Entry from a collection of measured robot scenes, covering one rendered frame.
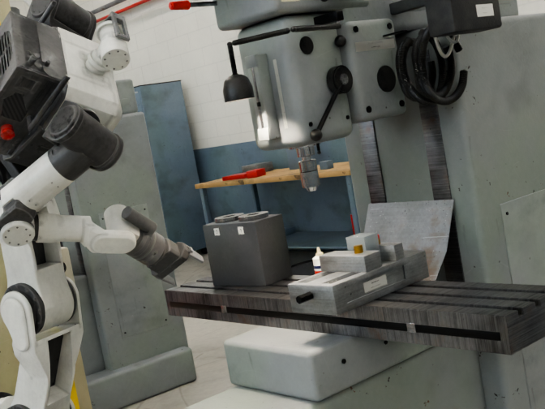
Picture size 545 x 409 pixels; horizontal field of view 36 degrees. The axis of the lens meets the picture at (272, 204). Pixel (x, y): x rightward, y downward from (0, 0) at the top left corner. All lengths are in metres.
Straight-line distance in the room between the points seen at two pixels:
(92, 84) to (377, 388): 1.01
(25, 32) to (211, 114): 7.50
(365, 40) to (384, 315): 0.72
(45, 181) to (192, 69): 7.77
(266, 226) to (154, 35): 7.95
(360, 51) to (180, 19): 7.66
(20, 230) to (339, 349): 0.79
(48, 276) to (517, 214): 1.30
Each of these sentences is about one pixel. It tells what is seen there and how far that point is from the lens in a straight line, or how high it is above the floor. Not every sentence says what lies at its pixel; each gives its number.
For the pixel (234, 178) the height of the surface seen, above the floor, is 0.89.
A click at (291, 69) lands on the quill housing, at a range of 2.05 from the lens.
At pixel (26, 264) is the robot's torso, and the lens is 2.26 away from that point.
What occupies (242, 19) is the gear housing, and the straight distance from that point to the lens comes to 2.11.
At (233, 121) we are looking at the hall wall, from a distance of 9.20.
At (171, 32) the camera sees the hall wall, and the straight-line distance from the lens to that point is 9.94.
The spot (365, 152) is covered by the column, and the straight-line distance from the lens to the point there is 2.53.
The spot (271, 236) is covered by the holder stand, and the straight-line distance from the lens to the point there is 2.41.
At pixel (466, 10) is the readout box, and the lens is 2.13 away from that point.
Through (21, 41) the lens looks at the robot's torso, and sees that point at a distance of 2.02.
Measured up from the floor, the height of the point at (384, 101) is 1.38.
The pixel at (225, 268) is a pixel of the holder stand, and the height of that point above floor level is 0.98.
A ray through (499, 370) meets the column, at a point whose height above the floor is 0.61.
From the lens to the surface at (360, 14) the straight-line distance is 2.23.
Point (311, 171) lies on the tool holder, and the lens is 2.16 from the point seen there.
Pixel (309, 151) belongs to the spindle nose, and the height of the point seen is 1.29.
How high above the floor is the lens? 1.39
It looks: 6 degrees down
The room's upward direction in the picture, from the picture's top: 10 degrees counter-clockwise
